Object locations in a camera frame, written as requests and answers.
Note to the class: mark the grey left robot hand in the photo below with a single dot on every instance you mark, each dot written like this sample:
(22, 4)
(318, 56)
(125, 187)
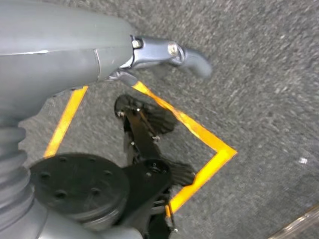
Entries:
(62, 49)

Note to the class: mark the stainless steel workbench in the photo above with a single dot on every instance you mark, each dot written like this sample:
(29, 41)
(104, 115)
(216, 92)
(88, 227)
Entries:
(298, 222)

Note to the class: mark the grey robot body shell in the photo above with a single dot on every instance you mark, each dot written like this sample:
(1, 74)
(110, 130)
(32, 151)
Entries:
(75, 232)

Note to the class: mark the yellow floor tape square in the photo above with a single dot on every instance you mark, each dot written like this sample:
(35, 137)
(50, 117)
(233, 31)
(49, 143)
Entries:
(199, 132)

